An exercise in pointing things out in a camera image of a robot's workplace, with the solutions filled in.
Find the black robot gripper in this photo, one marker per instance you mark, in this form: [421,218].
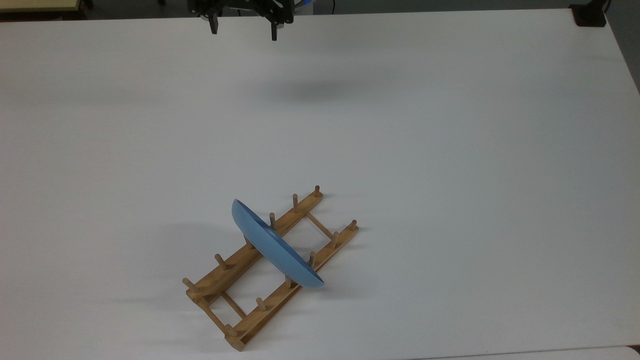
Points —
[240,6]

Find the blue round plate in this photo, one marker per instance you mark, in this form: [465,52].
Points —
[272,247]

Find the wooden peg plate rack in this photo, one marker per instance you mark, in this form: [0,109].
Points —
[235,270]

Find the yellow wooden side table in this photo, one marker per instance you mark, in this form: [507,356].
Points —
[37,5]

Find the black clamp block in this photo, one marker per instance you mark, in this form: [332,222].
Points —
[590,14]

